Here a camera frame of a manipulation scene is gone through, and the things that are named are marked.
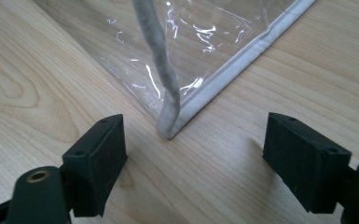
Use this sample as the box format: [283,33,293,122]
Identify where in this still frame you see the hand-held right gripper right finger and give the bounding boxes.
[262,112,352,215]

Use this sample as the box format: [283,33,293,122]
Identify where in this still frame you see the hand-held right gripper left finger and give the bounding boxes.
[62,113,129,217]

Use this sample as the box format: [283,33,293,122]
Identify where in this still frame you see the clear plastic bag white trim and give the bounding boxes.
[34,0,318,140]

